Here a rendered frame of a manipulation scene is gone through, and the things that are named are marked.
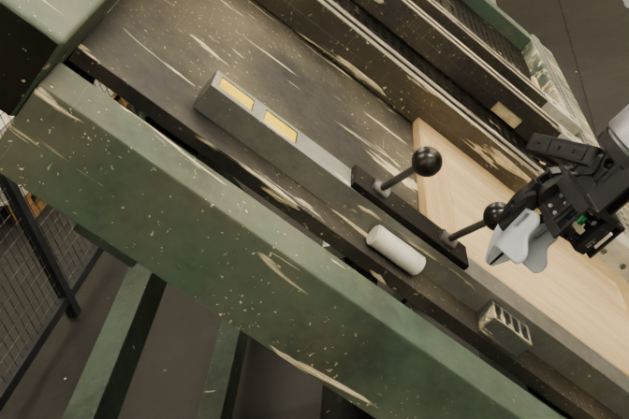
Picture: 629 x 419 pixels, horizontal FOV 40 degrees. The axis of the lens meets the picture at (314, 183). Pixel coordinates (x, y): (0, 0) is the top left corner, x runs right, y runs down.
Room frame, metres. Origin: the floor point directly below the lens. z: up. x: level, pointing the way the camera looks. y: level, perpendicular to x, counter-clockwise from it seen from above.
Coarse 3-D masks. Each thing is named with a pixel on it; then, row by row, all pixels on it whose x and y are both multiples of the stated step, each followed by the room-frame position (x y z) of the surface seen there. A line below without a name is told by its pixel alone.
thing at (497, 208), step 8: (488, 208) 0.92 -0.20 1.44; (496, 208) 0.91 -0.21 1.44; (504, 208) 0.91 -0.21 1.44; (488, 216) 0.91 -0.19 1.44; (496, 216) 0.90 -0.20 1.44; (472, 224) 0.94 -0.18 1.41; (480, 224) 0.93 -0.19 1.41; (488, 224) 0.91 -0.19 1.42; (496, 224) 0.90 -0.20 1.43; (440, 232) 0.98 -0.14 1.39; (448, 232) 0.98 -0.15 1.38; (456, 232) 0.96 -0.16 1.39; (464, 232) 0.95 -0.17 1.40; (472, 232) 0.94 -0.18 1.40; (448, 240) 0.97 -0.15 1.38; (456, 240) 0.97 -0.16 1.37
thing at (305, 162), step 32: (224, 96) 1.00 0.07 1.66; (224, 128) 1.01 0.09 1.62; (256, 128) 1.00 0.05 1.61; (288, 160) 0.99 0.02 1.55; (320, 160) 1.00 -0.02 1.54; (320, 192) 0.99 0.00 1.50; (352, 192) 0.98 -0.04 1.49; (384, 224) 0.97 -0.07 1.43; (448, 288) 0.96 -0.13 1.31; (480, 288) 0.95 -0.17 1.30; (544, 320) 0.96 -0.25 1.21; (544, 352) 0.94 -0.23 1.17; (576, 352) 0.93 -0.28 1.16; (608, 384) 0.92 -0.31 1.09
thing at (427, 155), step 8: (416, 152) 0.93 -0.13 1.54; (424, 152) 0.92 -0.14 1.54; (432, 152) 0.92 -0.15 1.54; (416, 160) 0.92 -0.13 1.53; (424, 160) 0.91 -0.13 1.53; (432, 160) 0.91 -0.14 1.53; (440, 160) 0.92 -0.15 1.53; (408, 168) 0.95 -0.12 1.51; (416, 168) 0.92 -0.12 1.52; (424, 168) 0.91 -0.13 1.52; (432, 168) 0.91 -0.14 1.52; (440, 168) 0.92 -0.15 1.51; (400, 176) 0.96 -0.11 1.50; (408, 176) 0.95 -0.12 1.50; (424, 176) 0.92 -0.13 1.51; (376, 184) 0.99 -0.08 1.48; (384, 184) 0.98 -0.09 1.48; (392, 184) 0.97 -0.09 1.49; (376, 192) 0.99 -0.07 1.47; (384, 192) 0.98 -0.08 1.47
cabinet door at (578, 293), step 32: (416, 128) 1.40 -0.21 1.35; (448, 160) 1.35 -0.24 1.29; (448, 192) 1.21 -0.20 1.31; (480, 192) 1.31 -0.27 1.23; (512, 192) 1.40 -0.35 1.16; (448, 224) 1.10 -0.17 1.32; (480, 256) 1.08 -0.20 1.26; (576, 256) 1.32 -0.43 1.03; (512, 288) 1.04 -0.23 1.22; (544, 288) 1.11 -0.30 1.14; (576, 288) 1.19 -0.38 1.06; (608, 288) 1.28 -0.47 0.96; (576, 320) 1.08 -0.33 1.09; (608, 320) 1.16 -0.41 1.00; (608, 352) 1.05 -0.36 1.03
